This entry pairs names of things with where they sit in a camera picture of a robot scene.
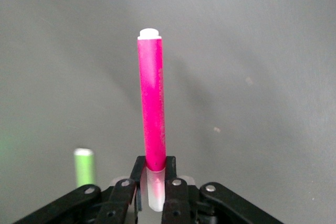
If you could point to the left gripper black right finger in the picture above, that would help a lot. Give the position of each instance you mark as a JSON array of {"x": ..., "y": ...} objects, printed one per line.
[{"x": 181, "y": 203}]

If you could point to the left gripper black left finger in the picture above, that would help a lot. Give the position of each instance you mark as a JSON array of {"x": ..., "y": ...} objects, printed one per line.
[{"x": 115, "y": 203}]

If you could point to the pink marker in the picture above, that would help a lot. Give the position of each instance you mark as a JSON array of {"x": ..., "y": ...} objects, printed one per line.
[{"x": 153, "y": 98}]

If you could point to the green marker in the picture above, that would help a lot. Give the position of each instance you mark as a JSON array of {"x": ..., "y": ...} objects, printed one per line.
[{"x": 84, "y": 167}]

